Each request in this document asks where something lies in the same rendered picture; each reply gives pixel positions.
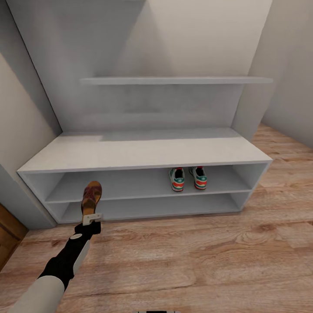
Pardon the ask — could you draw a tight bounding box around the sandal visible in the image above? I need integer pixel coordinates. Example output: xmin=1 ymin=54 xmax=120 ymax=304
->
xmin=81 ymin=180 xmax=102 ymax=218

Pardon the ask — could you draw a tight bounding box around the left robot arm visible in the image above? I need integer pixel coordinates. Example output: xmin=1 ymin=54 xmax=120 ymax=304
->
xmin=6 ymin=213 xmax=104 ymax=313

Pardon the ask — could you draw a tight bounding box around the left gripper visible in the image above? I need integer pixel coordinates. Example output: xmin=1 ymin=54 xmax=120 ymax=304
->
xmin=75 ymin=221 xmax=101 ymax=236

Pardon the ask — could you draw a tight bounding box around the gym shoe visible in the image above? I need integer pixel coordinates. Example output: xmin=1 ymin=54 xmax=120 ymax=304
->
xmin=169 ymin=166 xmax=185 ymax=192
xmin=188 ymin=166 xmax=206 ymax=190

